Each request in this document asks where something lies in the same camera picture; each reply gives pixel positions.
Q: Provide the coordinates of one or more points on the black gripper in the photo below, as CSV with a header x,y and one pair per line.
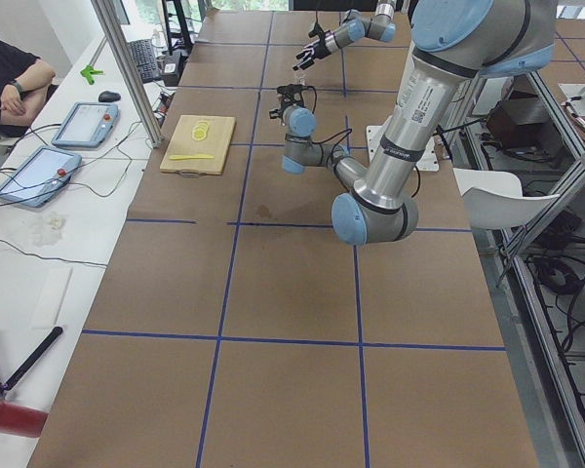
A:
x,y
321,49
276,113

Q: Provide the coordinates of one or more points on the clear glass shaker cup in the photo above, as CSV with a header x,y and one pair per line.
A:
x,y
300,79

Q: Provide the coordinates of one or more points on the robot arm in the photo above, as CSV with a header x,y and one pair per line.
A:
x,y
453,42
355,26

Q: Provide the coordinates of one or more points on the lemon slices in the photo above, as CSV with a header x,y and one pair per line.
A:
x,y
200,130

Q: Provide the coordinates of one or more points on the wooden cutting board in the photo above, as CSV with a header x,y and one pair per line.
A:
x,y
217,144

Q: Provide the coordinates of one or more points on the yellow plastic knife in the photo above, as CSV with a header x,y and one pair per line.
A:
x,y
195,156

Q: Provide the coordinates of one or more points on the black keyboard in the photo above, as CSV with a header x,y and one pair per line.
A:
x,y
143,54

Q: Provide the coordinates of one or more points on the black computer mouse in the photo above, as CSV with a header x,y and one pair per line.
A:
x,y
108,97

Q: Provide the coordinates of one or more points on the green plastic clamp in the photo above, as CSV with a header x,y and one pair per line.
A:
x,y
89,73

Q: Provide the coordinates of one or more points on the far teach pendant tablet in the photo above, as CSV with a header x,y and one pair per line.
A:
x,y
87,125

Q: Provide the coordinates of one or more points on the teach pendant tablet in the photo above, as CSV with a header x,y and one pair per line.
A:
x,y
40,177
87,125

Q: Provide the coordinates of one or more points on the white chair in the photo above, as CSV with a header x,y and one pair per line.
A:
x,y
495,200

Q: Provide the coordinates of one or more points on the near teach pendant tablet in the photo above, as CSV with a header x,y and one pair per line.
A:
x,y
40,177

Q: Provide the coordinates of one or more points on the seated person in black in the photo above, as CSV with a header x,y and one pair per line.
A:
x,y
26,84

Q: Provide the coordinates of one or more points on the crumpled white tissue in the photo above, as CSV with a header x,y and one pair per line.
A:
x,y
46,229

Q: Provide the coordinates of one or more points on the black rod tool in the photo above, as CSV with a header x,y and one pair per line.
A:
x,y
31,360

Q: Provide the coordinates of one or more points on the red cylinder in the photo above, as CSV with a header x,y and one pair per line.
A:
x,y
20,420

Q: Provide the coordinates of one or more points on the aluminium frame post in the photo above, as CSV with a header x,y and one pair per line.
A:
x,y
113,33

